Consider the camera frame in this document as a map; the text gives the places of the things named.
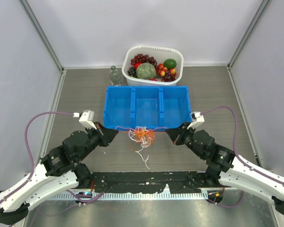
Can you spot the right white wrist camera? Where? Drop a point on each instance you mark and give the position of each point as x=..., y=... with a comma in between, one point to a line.
x=197, y=120

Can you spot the left blue bin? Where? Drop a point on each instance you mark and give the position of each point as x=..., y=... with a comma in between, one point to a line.
x=117, y=109

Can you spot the red grape bunch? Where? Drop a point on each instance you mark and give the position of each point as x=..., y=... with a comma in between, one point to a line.
x=140, y=58

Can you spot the right blue bin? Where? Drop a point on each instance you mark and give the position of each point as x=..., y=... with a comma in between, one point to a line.
x=176, y=108

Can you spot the red yellow peaches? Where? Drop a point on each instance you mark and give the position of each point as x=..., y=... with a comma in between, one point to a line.
x=165, y=74

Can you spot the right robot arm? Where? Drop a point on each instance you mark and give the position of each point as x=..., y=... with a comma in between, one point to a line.
x=229, y=169

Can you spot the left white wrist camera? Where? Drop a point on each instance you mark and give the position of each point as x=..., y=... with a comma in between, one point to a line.
x=86, y=119

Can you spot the green melon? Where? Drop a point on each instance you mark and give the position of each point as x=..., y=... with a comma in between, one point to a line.
x=146, y=71

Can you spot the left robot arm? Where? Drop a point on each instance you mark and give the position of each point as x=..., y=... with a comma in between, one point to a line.
x=60, y=170

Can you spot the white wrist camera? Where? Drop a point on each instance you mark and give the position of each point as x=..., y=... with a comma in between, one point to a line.
x=86, y=119
x=197, y=120

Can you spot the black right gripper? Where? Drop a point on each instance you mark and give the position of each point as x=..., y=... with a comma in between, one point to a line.
x=177, y=134

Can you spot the white slotted cable duct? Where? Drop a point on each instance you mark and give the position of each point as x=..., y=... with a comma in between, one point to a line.
x=165, y=195

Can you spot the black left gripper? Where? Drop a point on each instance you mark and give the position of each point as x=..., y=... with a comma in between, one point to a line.
x=105, y=135

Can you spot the white plastic basket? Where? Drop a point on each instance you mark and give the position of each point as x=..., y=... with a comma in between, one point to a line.
x=160, y=54

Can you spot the clear glass bottle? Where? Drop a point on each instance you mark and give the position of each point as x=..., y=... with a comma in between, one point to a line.
x=115, y=76

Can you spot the dark grape bunch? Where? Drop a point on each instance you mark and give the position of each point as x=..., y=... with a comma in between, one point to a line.
x=132, y=72

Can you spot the green mango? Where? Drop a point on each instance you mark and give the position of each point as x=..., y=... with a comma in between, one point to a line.
x=170, y=63

